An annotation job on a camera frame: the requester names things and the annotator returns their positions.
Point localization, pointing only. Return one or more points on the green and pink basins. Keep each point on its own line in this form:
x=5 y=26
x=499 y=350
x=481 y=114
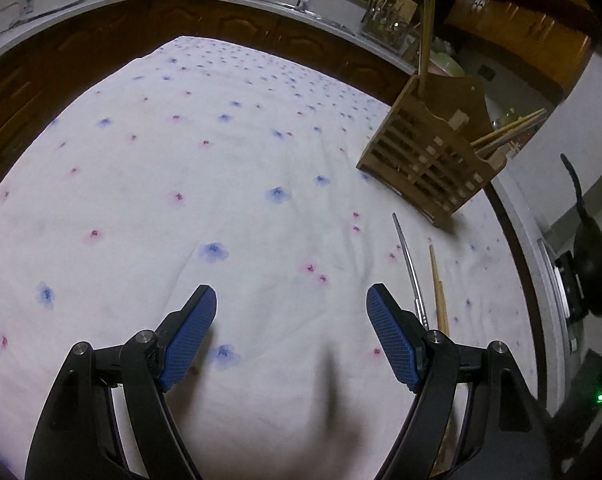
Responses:
x=442 y=64

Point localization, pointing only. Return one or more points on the wooden utensil holder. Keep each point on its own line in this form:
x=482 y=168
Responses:
x=423 y=148

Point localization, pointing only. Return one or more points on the dish rack with utensils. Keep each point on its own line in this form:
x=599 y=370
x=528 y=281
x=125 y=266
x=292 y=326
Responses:
x=388 y=22

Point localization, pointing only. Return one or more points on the steel kitchen sink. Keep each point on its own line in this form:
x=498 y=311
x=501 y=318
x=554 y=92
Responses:
x=302 y=9

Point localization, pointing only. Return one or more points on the long silver metal chopstick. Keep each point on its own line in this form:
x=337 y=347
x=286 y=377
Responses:
x=412 y=275

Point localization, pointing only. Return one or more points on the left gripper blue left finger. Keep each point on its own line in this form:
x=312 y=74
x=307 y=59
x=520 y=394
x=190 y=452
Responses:
x=77 y=437

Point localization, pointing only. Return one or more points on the gas stove top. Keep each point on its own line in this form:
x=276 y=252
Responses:
x=567 y=295

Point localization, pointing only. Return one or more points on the wooden upper cabinets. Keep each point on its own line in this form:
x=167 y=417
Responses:
x=545 y=42

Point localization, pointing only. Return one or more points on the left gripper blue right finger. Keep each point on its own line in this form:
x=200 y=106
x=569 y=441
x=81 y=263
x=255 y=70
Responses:
x=503 y=433

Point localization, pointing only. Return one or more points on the white floral tablecloth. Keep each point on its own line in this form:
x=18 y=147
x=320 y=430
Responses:
x=209 y=163

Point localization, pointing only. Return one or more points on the wooden chopstick long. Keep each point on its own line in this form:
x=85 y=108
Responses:
x=439 y=462

